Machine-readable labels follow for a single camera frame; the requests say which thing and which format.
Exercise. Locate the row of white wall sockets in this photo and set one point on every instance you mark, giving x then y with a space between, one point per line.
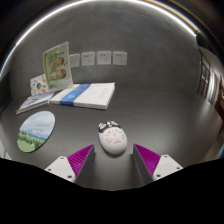
104 58

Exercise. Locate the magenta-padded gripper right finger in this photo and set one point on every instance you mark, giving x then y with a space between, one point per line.
166 165

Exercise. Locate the round landscape print mouse pad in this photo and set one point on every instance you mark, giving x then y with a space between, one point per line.
35 131

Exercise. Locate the dark framed glass door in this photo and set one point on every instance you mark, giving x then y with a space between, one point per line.
205 76

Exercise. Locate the thin grey cover book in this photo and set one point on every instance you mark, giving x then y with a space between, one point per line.
35 101

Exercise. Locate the white panda computer mouse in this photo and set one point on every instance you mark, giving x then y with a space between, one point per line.
113 140

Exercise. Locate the white book with blue band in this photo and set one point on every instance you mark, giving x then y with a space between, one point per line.
93 95

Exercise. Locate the green food poster stand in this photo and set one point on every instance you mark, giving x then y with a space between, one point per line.
58 66

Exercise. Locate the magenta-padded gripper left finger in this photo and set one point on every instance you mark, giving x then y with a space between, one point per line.
61 166

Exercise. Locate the small white illustrated card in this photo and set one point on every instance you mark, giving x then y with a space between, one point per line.
39 85

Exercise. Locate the curved white ceiling light strip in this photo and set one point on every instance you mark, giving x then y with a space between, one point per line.
46 18

